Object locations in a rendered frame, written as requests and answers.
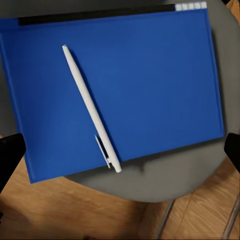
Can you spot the pen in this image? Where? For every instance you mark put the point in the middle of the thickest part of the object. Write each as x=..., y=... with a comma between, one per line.
x=112, y=158

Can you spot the swivel chair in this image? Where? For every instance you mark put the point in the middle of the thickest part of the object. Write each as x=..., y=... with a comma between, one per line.
x=165, y=175

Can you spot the folder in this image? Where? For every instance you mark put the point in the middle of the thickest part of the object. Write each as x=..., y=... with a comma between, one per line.
x=150, y=70

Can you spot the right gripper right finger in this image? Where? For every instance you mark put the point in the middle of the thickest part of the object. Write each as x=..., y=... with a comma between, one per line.
x=232, y=149

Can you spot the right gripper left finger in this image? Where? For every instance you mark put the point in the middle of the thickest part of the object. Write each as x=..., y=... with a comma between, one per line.
x=12, y=150

